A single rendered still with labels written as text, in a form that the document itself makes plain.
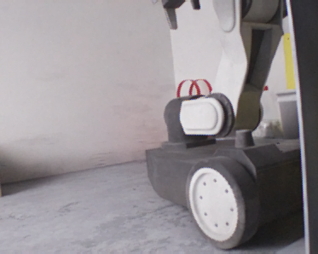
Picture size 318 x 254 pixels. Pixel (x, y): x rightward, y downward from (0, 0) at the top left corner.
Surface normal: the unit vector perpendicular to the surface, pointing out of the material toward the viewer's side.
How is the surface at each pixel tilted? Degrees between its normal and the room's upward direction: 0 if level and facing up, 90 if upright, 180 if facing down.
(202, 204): 90
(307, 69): 90
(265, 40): 90
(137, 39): 90
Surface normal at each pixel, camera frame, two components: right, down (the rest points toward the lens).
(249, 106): 0.50, 0.26
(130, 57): 0.53, -0.02
